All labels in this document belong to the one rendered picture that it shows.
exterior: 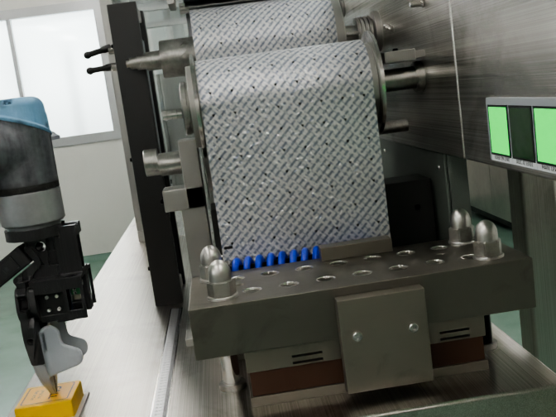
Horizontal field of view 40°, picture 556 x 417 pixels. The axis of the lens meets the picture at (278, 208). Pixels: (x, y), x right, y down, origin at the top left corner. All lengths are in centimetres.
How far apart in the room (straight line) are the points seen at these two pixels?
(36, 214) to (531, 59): 57
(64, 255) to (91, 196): 578
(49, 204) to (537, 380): 60
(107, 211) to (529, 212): 567
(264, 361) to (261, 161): 29
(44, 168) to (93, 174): 577
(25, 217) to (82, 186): 580
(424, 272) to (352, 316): 10
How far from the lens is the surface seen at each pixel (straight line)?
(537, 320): 133
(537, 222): 129
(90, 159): 669
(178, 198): 112
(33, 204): 93
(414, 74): 112
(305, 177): 105
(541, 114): 75
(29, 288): 96
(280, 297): 87
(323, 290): 87
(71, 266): 95
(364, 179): 106
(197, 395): 98
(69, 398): 99
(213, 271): 88
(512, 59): 82
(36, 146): 93
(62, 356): 98
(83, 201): 674
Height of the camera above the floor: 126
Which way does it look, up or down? 9 degrees down
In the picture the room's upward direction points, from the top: 8 degrees counter-clockwise
